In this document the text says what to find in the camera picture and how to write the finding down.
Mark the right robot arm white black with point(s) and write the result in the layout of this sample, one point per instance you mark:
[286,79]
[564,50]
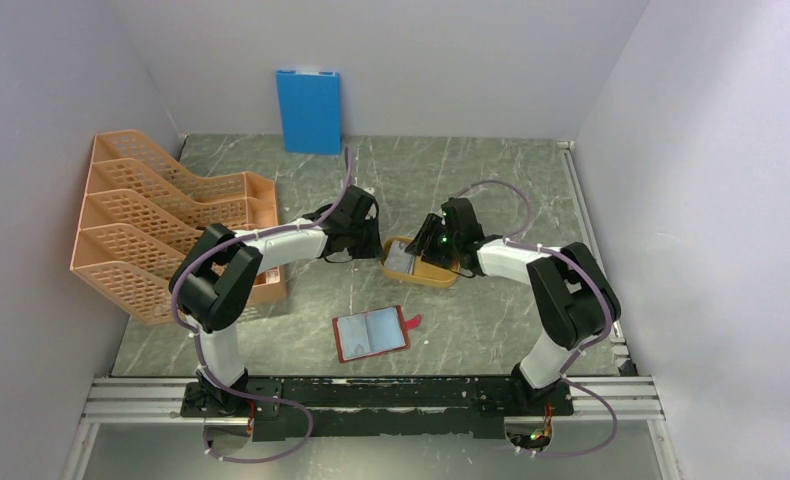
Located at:
[576,304]

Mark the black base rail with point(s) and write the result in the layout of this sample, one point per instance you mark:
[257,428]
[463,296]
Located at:
[290,407]

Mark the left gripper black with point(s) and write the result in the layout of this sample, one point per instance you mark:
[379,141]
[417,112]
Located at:
[373,251]

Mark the yellow oval tray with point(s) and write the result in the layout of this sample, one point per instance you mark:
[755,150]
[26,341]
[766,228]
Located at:
[424,273]

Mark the red leather card holder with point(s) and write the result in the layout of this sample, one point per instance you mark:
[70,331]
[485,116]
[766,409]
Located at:
[373,333]

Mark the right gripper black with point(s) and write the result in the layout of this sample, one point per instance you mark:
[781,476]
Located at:
[424,240]

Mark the orange mesh file organizer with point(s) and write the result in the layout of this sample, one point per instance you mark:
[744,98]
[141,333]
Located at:
[142,211]

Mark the silver VIP credit card stack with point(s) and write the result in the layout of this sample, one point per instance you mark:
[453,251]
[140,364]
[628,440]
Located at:
[398,259]

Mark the blue folder against wall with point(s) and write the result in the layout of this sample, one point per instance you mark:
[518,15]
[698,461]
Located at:
[310,111]

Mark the aluminium frame rail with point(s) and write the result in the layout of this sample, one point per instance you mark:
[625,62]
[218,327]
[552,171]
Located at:
[618,344]

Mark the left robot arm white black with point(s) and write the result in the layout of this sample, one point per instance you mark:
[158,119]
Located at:
[211,287]

